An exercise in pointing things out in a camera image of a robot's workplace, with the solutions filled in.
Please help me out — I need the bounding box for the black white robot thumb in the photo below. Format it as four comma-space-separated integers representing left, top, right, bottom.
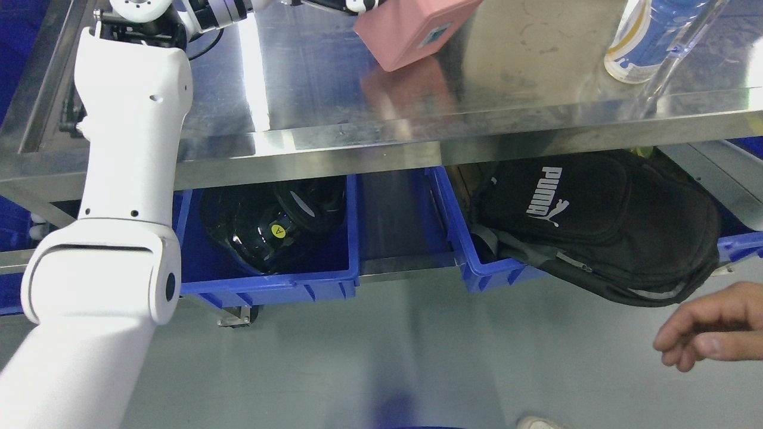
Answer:
303, 0, 382, 15

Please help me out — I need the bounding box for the blue plastic bin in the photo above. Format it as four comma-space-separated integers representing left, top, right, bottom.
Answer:
423, 166, 762, 293
175, 175, 360, 309

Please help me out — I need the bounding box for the person's bare hand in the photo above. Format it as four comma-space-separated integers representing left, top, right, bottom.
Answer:
652, 281, 762, 373

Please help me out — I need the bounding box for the stainless steel table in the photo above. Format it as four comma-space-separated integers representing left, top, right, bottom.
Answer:
0, 0, 763, 281

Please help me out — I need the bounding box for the right blue plastic bin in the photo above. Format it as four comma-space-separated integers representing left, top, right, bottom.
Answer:
423, 166, 762, 293

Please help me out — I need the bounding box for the left blue plastic bin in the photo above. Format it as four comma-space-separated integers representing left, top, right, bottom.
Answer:
175, 175, 360, 309

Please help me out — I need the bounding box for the white shoe tip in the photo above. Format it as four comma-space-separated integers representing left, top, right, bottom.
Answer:
516, 415, 565, 429

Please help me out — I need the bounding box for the black helmet with yellow sticker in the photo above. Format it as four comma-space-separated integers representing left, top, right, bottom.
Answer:
200, 176, 347, 275

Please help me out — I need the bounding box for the pink plastic storage box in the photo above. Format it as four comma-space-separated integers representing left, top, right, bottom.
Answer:
353, 1, 481, 72

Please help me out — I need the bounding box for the black Puma backpack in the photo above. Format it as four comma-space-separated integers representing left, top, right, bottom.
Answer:
467, 150, 721, 307

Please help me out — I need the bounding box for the far left blue bin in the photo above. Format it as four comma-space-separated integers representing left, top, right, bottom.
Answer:
1, 197, 33, 316

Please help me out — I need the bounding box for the clear plastic water bottle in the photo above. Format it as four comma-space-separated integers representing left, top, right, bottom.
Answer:
603, 1, 709, 85

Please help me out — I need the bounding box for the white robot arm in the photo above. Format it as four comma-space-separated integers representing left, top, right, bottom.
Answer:
2, 1, 269, 428

